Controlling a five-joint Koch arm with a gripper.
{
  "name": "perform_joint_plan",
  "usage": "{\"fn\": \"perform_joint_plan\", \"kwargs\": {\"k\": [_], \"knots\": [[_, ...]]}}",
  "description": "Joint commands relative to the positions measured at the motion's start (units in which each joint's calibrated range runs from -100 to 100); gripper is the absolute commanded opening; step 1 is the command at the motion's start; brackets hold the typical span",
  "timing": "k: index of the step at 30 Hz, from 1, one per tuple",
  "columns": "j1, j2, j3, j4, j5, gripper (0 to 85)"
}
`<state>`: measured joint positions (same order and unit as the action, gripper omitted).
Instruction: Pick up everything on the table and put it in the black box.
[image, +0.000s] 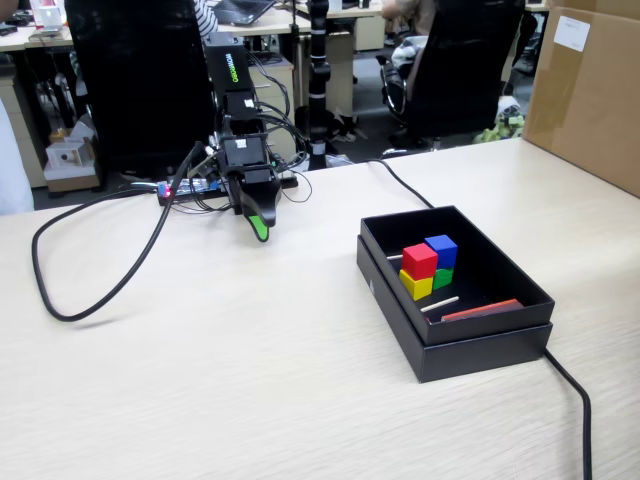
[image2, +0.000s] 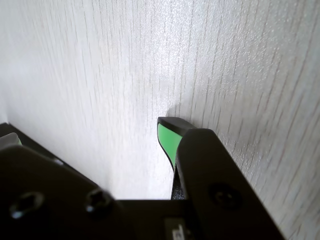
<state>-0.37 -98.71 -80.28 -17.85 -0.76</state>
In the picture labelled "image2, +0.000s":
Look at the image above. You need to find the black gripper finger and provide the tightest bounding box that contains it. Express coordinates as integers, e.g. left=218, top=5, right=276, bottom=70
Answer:
left=156, top=116, right=287, bottom=240
left=0, top=133, right=128, bottom=240

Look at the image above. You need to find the black cardboard box lid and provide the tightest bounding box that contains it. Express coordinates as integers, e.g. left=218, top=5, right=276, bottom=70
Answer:
left=0, top=122, right=101, bottom=191

